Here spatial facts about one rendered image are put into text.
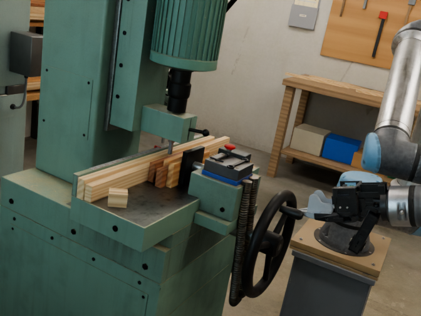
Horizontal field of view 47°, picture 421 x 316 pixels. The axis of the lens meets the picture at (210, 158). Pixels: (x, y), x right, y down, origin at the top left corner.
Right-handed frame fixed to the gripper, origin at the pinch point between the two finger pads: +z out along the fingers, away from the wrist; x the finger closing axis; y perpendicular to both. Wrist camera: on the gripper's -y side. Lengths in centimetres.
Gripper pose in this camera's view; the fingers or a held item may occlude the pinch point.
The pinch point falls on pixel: (304, 213)
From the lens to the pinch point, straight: 121.0
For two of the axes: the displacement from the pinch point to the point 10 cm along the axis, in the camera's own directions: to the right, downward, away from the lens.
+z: -8.6, 0.4, 5.1
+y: -1.4, -9.8, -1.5
